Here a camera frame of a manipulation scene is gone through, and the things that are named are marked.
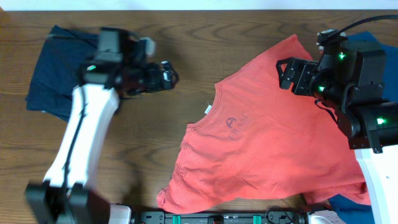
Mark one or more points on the blue garment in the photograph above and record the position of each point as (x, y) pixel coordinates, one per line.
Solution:
(347, 209)

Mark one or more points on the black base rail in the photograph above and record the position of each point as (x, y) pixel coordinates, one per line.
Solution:
(268, 217)

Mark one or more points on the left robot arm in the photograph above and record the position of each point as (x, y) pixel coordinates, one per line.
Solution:
(120, 66)

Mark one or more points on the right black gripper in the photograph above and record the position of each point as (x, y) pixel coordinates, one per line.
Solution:
(309, 68)

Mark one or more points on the coral red t-shirt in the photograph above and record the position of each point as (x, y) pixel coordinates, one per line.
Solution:
(261, 142)

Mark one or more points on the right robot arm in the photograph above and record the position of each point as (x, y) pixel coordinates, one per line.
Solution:
(348, 82)

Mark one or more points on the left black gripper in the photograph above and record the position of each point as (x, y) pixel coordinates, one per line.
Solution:
(152, 85)

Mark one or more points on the folded dark navy garment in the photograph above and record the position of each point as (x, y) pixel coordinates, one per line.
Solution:
(54, 76)

